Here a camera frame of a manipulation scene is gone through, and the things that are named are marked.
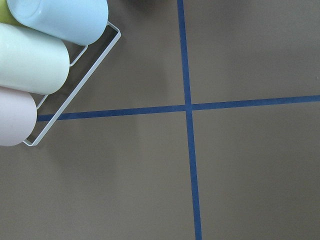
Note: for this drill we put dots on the mint green plastic cup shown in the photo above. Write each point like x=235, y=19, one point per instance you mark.
x=32, y=61

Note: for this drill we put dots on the yellow-green plastic cup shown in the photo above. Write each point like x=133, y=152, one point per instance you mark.
x=6, y=16

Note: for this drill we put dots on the pale pink plastic cup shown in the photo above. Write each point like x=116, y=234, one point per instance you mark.
x=18, y=116

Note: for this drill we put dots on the light blue plastic cup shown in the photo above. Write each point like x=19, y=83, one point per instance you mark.
x=77, y=21

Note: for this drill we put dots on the white wire cup rack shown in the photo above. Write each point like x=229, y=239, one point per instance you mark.
x=84, y=60

